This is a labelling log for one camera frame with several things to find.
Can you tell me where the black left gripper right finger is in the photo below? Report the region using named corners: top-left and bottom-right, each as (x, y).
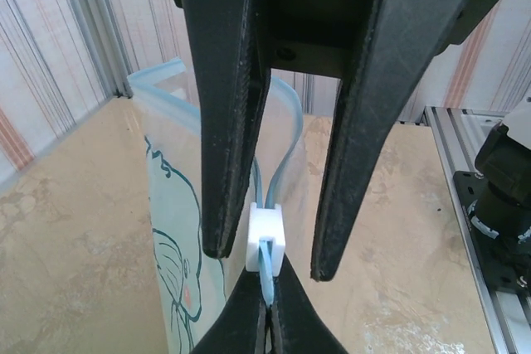
top-left (309, 0), bottom-right (494, 284)

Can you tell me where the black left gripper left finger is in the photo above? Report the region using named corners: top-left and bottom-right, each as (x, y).
top-left (173, 0), bottom-right (274, 260)

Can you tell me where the white zipper slider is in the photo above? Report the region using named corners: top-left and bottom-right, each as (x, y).
top-left (245, 201), bottom-right (288, 279)

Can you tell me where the clear printed zip-top bag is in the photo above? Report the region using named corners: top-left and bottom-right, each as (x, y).
top-left (125, 56), bottom-right (311, 354)

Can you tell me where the aluminium mounting rail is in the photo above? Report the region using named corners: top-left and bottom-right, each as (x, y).
top-left (421, 104), bottom-right (531, 354)

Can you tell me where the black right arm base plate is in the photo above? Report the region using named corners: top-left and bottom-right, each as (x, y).
top-left (451, 168), bottom-right (531, 302)

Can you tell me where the aluminium corner post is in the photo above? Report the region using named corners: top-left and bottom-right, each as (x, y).
top-left (61, 0), bottom-right (134, 101)

